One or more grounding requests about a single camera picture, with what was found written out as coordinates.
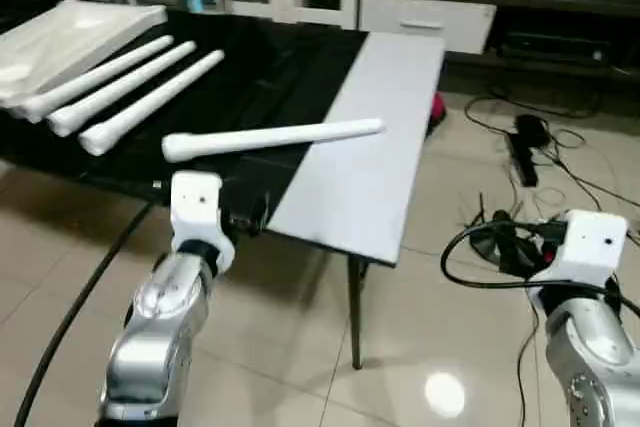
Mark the white plastic table leg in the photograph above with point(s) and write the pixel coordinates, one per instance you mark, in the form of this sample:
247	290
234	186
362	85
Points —
120	90
270	139
100	75
150	102

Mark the white plastic table top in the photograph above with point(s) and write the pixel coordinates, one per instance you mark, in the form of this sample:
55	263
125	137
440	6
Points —
70	42

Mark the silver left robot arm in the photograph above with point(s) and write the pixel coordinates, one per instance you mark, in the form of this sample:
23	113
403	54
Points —
160	327

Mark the black floor power strip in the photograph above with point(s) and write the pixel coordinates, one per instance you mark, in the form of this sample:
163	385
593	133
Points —
522	152

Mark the black table mat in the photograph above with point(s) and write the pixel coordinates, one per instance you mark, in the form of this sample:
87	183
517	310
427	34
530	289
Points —
270	77

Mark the white side table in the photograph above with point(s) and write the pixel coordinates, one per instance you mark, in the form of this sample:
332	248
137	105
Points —
370	137

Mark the black side table leg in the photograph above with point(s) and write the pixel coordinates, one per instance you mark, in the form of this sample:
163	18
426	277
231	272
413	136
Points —
356	312

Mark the red canister appliance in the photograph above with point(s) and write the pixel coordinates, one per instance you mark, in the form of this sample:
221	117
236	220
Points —
438	115

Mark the black low media cabinet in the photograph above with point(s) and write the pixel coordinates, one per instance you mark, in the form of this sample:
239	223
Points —
560	17

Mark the white drawer unit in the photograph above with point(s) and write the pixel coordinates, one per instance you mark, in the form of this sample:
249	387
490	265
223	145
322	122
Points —
425	22

